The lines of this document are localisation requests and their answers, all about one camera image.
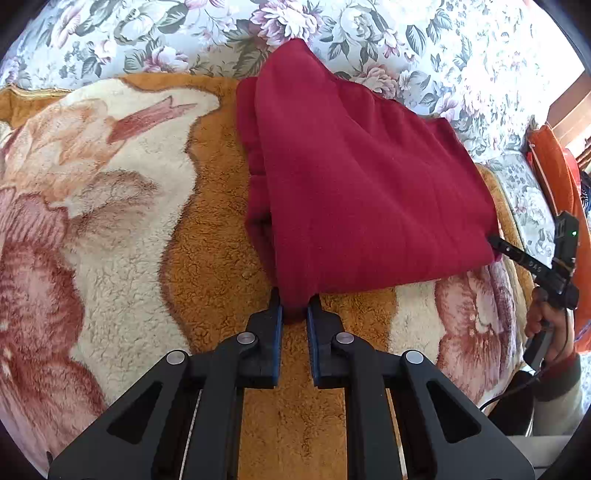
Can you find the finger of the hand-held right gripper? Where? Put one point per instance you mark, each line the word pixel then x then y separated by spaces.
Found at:
pixel 512 253

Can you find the person's right forearm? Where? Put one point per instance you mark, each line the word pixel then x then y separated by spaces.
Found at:
pixel 561 397

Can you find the brown and cream fleece blanket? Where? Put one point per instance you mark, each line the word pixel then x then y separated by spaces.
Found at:
pixel 138 258

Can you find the wooden furniture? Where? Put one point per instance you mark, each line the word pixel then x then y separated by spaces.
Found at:
pixel 572 115

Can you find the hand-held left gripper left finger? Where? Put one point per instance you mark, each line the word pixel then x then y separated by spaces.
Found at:
pixel 277 344

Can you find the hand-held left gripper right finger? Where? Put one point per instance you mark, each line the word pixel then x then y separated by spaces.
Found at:
pixel 312 346

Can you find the floral bedsheet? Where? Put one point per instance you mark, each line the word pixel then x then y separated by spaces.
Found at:
pixel 415 46

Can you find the orange cloth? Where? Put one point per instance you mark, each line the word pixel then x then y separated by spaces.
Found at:
pixel 556 184

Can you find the person's right hand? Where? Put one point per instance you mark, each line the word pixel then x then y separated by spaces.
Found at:
pixel 559 332

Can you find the dark red fleece sweater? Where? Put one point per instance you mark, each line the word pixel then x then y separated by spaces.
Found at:
pixel 364 194

